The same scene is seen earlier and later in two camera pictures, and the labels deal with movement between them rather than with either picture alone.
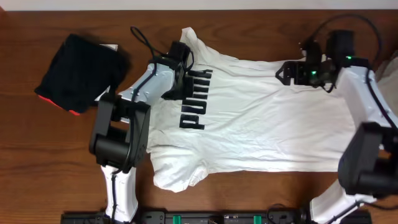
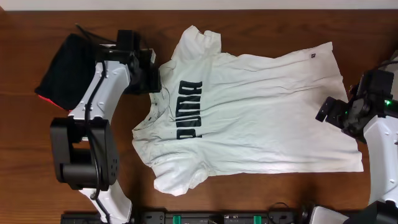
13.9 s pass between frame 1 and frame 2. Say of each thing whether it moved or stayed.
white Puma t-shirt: stayed
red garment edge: stayed
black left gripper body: moved
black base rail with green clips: stayed
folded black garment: stayed
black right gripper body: moved
